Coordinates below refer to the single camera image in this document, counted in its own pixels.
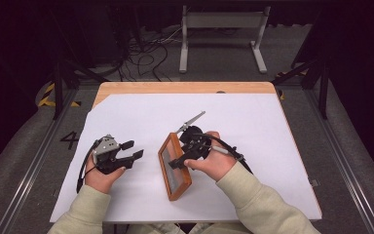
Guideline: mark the person's right hand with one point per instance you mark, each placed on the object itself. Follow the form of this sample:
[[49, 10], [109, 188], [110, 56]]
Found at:
[[216, 162]]

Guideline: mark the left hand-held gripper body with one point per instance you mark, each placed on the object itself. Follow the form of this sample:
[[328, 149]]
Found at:
[[105, 148]]

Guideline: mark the white paper sheet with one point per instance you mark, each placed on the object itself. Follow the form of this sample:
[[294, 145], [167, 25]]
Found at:
[[240, 117]]

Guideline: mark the person's legs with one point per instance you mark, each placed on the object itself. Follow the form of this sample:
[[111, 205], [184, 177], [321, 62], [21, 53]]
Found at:
[[156, 229]]

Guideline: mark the metal floor rail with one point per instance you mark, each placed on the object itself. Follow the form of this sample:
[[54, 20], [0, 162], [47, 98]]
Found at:
[[31, 173], [348, 173]]

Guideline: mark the yellow black floor tape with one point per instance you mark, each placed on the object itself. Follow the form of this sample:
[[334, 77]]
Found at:
[[282, 96], [45, 102]]

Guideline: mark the wooden picture frame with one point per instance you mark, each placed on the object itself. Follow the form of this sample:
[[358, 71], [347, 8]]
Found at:
[[176, 180]]

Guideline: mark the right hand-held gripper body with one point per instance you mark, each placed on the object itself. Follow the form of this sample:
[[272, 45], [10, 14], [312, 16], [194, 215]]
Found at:
[[196, 143]]

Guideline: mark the wooden table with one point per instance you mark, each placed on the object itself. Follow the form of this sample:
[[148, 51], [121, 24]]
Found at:
[[175, 87]]

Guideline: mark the black metal stand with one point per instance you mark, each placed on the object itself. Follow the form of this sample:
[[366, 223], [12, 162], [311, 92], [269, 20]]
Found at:
[[323, 92], [57, 92]]

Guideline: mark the person's left hand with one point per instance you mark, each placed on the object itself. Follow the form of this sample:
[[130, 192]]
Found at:
[[100, 182]]

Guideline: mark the dark cabinet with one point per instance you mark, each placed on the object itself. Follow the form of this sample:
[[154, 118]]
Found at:
[[102, 32]]

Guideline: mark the white metal stand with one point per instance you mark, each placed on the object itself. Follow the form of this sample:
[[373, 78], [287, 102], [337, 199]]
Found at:
[[224, 20]]

